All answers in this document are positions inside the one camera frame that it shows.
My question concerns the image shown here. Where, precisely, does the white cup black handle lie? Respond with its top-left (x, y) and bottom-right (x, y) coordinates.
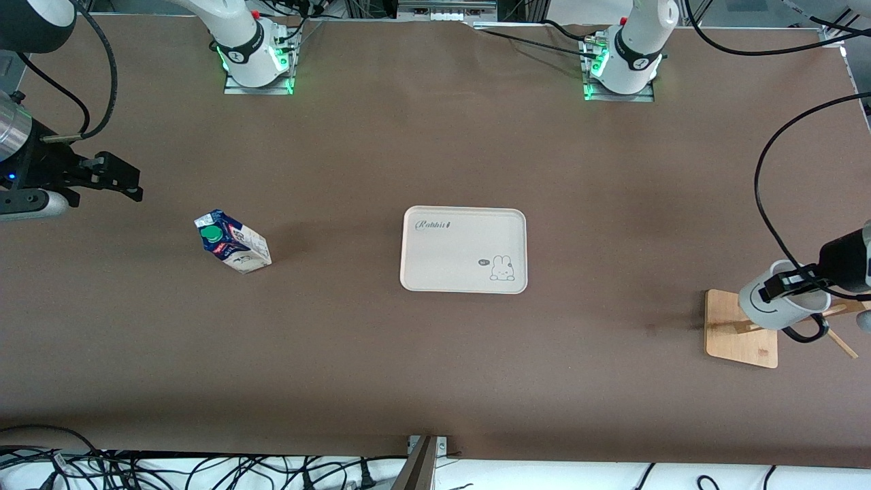
top-left (738, 259), bottom-right (832, 345)

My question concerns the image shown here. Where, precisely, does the blue white milk carton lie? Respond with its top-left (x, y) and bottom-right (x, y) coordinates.
top-left (194, 209), bottom-right (273, 275)

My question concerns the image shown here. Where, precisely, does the wooden mug tree rack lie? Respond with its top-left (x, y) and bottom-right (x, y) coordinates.
top-left (704, 289), bottom-right (860, 369)

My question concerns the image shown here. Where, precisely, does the cream rabbit print tray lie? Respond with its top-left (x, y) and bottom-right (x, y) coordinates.
top-left (400, 206), bottom-right (529, 295)

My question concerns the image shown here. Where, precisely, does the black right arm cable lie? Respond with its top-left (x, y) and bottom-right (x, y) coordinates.
top-left (14, 0), bottom-right (119, 142)

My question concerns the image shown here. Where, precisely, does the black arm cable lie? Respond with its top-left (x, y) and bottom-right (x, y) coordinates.
top-left (14, 0), bottom-right (119, 142)
top-left (684, 0), bottom-right (871, 301)

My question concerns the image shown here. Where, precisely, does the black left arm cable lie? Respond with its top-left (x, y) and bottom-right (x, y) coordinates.
top-left (684, 0), bottom-right (871, 301)

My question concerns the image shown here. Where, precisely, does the black floor cable tangle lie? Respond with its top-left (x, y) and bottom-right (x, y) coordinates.
top-left (0, 425), bottom-right (409, 490)

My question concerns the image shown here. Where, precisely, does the black base power cable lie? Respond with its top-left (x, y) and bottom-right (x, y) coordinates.
top-left (473, 19), bottom-right (613, 65)

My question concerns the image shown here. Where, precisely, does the aluminium table post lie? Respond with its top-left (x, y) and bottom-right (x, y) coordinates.
top-left (391, 436), bottom-right (448, 490)

